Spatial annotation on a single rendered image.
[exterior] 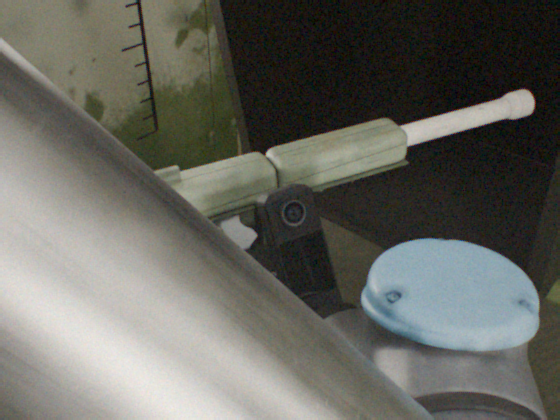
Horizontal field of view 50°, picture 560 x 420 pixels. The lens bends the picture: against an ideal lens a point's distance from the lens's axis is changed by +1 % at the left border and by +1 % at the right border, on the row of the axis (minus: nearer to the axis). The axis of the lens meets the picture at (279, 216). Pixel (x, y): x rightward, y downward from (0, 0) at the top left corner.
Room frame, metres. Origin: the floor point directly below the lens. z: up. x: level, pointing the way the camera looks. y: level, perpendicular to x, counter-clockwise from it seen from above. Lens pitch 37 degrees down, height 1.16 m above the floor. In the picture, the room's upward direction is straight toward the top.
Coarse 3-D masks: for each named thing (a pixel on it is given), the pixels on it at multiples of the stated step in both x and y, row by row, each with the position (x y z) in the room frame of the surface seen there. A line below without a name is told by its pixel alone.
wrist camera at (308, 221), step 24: (288, 192) 0.41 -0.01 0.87; (312, 192) 0.41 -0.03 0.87; (264, 216) 0.40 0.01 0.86; (288, 216) 0.39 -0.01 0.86; (312, 216) 0.40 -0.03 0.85; (288, 240) 0.39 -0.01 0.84; (312, 240) 0.39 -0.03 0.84; (288, 264) 0.38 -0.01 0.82; (312, 264) 0.38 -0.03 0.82; (312, 288) 0.37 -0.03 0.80; (336, 288) 0.38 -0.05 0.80
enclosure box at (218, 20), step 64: (256, 0) 1.07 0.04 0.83; (320, 0) 1.21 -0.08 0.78; (384, 0) 1.20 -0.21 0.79; (448, 0) 1.10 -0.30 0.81; (512, 0) 1.02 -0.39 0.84; (256, 64) 1.07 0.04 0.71; (320, 64) 1.22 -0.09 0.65; (384, 64) 1.22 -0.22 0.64; (448, 64) 1.12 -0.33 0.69; (512, 64) 1.03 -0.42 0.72; (256, 128) 1.06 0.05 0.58; (320, 128) 1.19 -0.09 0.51; (512, 128) 1.04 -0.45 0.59; (320, 192) 0.99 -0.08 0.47; (384, 192) 0.97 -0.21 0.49; (448, 192) 0.95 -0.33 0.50; (512, 192) 0.94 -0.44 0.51; (512, 256) 0.79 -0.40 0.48
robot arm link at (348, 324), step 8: (344, 312) 0.34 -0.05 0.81; (352, 312) 0.34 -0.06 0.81; (360, 312) 0.34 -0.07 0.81; (328, 320) 0.33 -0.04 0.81; (336, 320) 0.33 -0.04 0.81; (344, 320) 0.33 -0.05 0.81; (352, 320) 0.33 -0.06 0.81; (360, 320) 0.33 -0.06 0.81; (336, 328) 0.32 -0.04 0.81; (344, 328) 0.32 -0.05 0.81; (352, 328) 0.32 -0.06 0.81; (360, 328) 0.32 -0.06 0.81; (344, 336) 0.31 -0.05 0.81; (352, 336) 0.31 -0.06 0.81; (360, 336) 0.31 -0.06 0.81; (352, 344) 0.30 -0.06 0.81
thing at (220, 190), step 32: (512, 96) 0.65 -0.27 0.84; (352, 128) 0.58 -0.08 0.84; (384, 128) 0.57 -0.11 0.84; (416, 128) 0.59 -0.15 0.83; (448, 128) 0.60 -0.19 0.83; (224, 160) 0.52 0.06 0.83; (256, 160) 0.52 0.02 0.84; (288, 160) 0.52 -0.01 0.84; (320, 160) 0.52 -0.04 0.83; (352, 160) 0.54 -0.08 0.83; (384, 160) 0.55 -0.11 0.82; (192, 192) 0.47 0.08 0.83; (224, 192) 0.48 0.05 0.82; (256, 192) 0.49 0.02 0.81; (256, 224) 0.50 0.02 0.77
